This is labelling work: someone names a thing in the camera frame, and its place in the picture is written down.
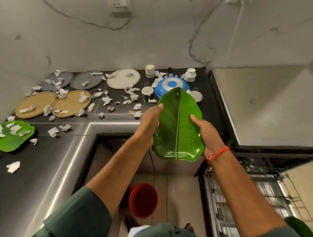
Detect person's left hand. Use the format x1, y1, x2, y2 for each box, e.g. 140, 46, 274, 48
133, 103, 164, 150

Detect person's right hand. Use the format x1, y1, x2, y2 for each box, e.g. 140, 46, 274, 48
190, 114, 227, 157

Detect small black steel cup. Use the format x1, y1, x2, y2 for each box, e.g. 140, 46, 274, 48
141, 83, 155, 98

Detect blue frying pan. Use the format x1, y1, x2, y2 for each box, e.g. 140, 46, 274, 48
154, 67, 190, 99

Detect large black steel cup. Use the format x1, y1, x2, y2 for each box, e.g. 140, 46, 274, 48
189, 88, 203, 103

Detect white plate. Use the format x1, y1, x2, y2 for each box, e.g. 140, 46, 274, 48
106, 69, 141, 90

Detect white ceramic mug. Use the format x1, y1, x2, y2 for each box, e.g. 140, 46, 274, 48
145, 64, 156, 78

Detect wire dish rack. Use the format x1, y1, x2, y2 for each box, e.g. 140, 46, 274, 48
203, 166, 313, 237

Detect silver dishwasher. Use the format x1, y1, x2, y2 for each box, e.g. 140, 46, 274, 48
198, 64, 313, 237

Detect white patterned ceramic jar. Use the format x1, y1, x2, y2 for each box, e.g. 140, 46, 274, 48
184, 68, 197, 82

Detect grey speckled plate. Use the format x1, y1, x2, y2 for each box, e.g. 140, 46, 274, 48
40, 71, 74, 91
70, 71, 104, 90

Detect tan speckled plate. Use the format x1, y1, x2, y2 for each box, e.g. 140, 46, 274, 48
51, 90, 92, 119
15, 91, 57, 119

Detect round green plate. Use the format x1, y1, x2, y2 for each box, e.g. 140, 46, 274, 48
285, 216, 313, 237

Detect person's left forearm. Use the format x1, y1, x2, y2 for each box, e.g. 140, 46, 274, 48
84, 135, 151, 218

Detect person's right forearm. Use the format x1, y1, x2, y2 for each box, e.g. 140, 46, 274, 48
208, 150, 287, 237

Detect orange thread wristband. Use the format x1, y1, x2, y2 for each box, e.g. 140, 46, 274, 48
204, 146, 230, 164

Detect red plastic bucket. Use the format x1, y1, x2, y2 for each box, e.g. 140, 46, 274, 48
129, 183, 159, 219

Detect green shirt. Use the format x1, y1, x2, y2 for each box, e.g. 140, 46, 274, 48
32, 187, 301, 237

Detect black cabinet handle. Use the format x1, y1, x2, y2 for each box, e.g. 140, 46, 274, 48
194, 161, 208, 178

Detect white wall socket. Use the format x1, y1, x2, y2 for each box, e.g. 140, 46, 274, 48
107, 0, 130, 11

